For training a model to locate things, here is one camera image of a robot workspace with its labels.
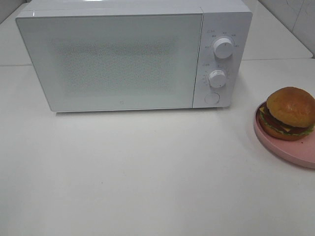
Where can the round white door button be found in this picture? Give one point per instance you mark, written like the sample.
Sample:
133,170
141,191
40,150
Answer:
212,98

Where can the toy hamburger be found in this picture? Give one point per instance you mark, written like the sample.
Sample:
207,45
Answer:
288,114

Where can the white timer knob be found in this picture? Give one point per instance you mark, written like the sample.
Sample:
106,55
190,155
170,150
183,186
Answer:
217,78

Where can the pink round plate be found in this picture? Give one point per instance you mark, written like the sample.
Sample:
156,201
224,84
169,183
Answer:
300,152

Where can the upper white power knob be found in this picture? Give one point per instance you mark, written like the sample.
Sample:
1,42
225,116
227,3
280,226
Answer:
223,47

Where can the white microwave door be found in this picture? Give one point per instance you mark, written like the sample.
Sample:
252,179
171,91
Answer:
114,62

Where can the white microwave oven body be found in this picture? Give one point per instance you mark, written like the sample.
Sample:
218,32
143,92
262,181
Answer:
230,18

